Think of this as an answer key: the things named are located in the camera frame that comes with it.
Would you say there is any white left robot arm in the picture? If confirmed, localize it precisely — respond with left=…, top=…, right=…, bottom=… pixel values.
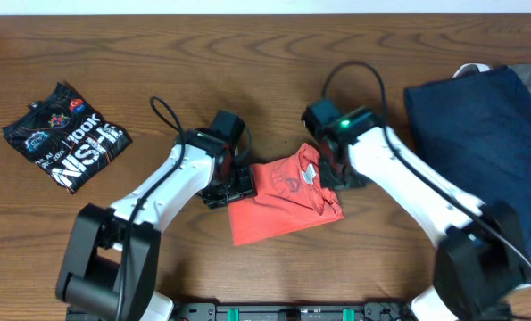
left=55, top=111, right=256, bottom=321

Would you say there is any black printed folded shirt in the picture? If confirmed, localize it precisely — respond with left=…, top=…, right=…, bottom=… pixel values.
left=3, top=83, right=132, bottom=194

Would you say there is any red orange t-shirt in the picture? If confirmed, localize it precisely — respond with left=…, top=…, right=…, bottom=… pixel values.
left=228, top=143, right=344, bottom=246

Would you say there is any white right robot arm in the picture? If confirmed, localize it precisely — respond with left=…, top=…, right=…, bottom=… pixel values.
left=302, top=99, right=529, bottom=320

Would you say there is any grey aluminium base rail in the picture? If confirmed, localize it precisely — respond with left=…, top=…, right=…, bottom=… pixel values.
left=175, top=300, right=514, bottom=321

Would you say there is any navy blue garment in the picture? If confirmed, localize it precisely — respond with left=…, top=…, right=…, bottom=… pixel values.
left=403, top=66, right=531, bottom=259

